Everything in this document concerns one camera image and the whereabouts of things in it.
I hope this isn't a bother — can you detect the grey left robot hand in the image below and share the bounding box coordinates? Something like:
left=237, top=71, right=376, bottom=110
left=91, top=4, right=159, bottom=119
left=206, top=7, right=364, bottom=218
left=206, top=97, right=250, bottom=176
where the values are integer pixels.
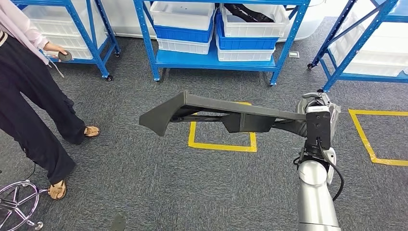
left=111, top=213, right=127, bottom=231

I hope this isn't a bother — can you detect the person's hand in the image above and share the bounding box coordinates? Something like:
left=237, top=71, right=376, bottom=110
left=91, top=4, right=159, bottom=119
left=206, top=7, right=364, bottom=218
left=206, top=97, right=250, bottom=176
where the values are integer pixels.
left=43, top=41, right=69, bottom=61

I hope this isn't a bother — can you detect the black plastic bracket panel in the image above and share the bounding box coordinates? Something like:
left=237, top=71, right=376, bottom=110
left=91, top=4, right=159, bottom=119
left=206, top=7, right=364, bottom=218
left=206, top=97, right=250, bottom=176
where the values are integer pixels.
left=139, top=90, right=308, bottom=138

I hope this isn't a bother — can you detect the blue steel shelf rack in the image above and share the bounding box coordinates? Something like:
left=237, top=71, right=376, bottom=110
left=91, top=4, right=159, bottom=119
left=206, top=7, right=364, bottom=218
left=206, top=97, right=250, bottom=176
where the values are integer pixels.
left=11, top=0, right=122, bottom=82
left=306, top=0, right=408, bottom=93
left=133, top=0, right=311, bottom=87

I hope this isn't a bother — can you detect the black plastic part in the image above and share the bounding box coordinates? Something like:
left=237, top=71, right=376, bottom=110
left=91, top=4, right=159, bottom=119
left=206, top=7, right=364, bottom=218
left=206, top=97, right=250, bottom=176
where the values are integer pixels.
left=223, top=3, right=275, bottom=24

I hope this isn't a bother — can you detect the translucent white crate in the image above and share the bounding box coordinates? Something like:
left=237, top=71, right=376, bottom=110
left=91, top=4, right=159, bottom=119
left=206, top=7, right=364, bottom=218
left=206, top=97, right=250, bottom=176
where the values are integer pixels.
left=328, top=13, right=408, bottom=66
left=343, top=60, right=408, bottom=77
left=39, top=30, right=108, bottom=60
left=22, top=1, right=106, bottom=36

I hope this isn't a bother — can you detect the person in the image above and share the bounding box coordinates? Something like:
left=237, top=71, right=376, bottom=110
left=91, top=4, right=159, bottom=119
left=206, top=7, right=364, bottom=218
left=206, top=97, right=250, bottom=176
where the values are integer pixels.
left=0, top=0, right=101, bottom=202

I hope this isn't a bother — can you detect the tan sandal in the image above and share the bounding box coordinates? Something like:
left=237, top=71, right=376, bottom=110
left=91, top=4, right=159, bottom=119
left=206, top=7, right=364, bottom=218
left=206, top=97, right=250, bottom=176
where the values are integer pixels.
left=83, top=126, right=101, bottom=138
left=48, top=180, right=67, bottom=201

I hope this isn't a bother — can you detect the chrome chair base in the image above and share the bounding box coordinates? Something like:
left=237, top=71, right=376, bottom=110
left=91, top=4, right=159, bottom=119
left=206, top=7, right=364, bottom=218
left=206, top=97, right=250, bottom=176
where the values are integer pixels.
left=0, top=180, right=45, bottom=231

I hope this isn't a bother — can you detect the yellow floor tape square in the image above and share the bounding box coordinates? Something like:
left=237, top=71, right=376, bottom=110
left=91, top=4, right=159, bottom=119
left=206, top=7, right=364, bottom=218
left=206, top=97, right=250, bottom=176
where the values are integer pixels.
left=348, top=109, right=408, bottom=167
left=188, top=102, right=257, bottom=153

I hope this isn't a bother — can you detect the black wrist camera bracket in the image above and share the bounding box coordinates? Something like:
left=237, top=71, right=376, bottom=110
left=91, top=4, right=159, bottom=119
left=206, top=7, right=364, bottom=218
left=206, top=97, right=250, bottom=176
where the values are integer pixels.
left=305, top=111, right=332, bottom=151

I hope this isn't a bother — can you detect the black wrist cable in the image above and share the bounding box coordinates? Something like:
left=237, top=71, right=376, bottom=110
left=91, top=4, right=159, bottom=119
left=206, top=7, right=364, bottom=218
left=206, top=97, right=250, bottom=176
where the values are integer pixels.
left=317, top=138, right=345, bottom=202

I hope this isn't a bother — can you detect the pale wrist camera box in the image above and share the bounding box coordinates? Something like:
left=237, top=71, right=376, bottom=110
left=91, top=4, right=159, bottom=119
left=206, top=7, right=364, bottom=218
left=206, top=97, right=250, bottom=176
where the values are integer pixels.
left=305, top=105, right=331, bottom=114

